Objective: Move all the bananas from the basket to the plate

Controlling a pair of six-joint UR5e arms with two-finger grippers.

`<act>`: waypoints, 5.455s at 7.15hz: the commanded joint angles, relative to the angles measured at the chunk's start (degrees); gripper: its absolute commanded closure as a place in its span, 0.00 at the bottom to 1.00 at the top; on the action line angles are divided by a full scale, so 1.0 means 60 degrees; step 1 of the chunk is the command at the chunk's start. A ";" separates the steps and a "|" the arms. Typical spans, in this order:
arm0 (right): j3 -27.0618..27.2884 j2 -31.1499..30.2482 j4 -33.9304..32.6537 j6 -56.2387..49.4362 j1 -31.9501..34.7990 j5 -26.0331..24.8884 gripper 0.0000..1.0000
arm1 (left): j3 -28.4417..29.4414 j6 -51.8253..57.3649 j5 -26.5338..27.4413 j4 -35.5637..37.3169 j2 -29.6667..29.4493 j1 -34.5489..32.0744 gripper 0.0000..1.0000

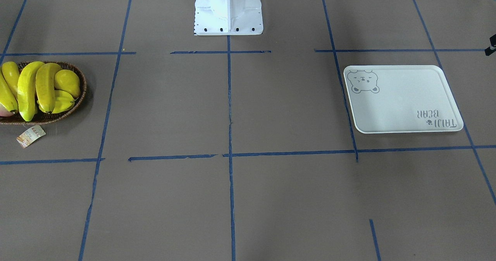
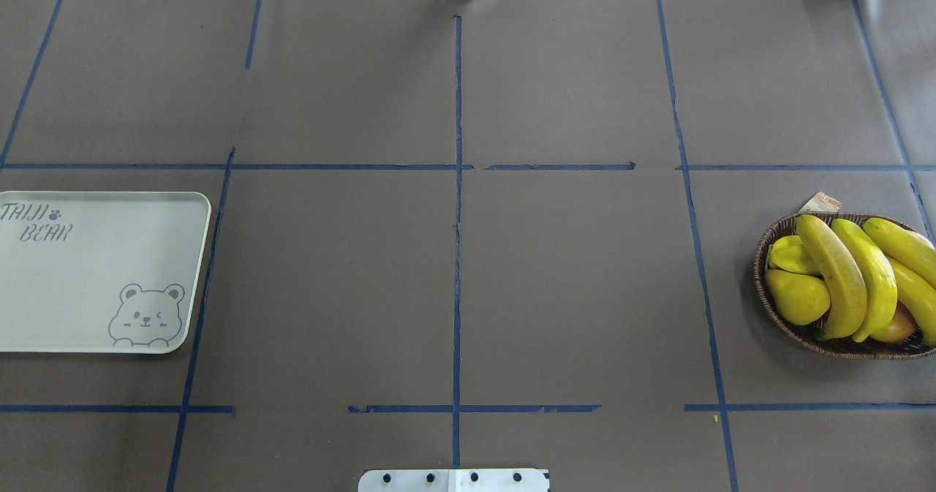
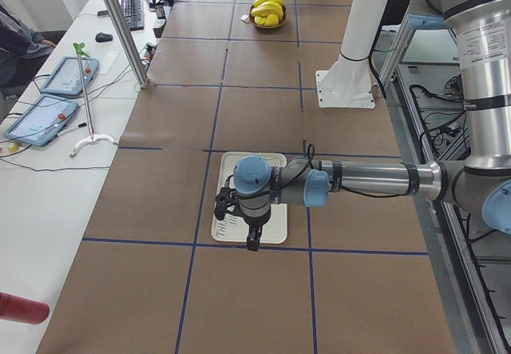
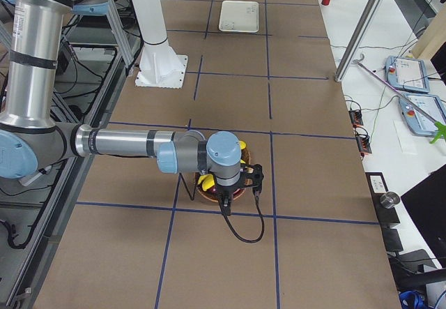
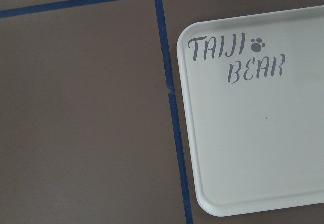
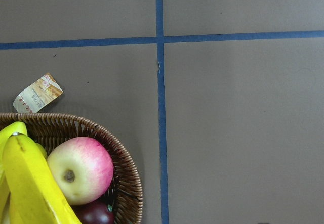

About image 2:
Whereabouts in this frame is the brown wicker basket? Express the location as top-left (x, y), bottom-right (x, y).
top-left (752, 214), bottom-right (934, 360)

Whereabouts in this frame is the yellow starfruit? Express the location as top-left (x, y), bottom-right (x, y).
top-left (768, 235), bottom-right (822, 278)

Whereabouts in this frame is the yellow pear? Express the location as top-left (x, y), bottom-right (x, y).
top-left (765, 269), bottom-right (831, 325)

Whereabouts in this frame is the paper tag label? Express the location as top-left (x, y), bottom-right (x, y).
top-left (798, 190), bottom-right (842, 213)

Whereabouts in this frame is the white bear tray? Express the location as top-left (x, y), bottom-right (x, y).
top-left (1, 190), bottom-right (213, 355)

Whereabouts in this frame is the red yellow apple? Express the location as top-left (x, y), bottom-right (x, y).
top-left (869, 302), bottom-right (918, 344)

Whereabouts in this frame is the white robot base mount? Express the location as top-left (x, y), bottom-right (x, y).
top-left (358, 468), bottom-right (551, 491)

